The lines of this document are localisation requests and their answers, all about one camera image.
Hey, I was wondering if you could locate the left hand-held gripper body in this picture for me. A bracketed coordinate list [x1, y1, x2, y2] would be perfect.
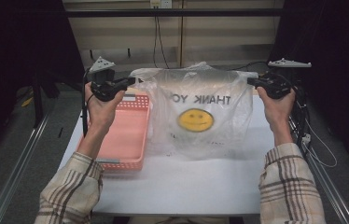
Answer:
[88, 56, 128, 103]

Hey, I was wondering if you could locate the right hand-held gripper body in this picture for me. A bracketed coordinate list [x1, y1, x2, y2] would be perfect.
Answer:
[261, 57, 313, 100]

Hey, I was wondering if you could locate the clear smiley-print plastic bag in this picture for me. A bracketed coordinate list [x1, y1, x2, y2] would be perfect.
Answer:
[129, 61, 259, 161]

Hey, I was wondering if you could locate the person's right hand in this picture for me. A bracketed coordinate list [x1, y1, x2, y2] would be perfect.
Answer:
[256, 87, 297, 128]

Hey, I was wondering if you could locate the person's left hand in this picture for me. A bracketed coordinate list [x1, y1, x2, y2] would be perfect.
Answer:
[84, 82, 127, 133]

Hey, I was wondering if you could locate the pink perforated plastic basket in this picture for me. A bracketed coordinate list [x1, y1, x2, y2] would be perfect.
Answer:
[76, 92, 152, 173]

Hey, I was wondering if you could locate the black metal stand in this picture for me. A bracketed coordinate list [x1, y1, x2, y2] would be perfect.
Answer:
[31, 70, 46, 129]

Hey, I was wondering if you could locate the yellow object on floor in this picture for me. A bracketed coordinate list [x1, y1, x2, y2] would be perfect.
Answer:
[21, 96, 35, 108]

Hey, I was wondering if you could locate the black cable behind table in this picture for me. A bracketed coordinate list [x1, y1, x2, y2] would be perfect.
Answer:
[228, 61, 271, 73]

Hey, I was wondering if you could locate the black right gripper cable bundle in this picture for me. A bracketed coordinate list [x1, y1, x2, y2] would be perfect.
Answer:
[283, 68, 312, 147]

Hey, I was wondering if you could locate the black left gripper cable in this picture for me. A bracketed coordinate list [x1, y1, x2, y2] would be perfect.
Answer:
[81, 67, 95, 138]

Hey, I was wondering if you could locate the black wall cable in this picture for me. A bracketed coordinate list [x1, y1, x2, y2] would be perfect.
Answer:
[152, 14, 160, 69]
[157, 14, 171, 70]

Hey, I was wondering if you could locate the thin white cable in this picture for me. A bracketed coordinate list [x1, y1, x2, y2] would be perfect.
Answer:
[301, 118, 339, 169]

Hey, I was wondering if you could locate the black horizontal frame bar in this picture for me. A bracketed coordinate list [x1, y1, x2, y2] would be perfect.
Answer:
[63, 8, 286, 19]

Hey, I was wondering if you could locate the white wall power outlet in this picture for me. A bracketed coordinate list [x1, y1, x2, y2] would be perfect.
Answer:
[149, 0, 174, 9]

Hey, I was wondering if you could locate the aluminium floor rail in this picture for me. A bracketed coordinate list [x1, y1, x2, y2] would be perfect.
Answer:
[0, 113, 50, 224]
[301, 148, 349, 224]

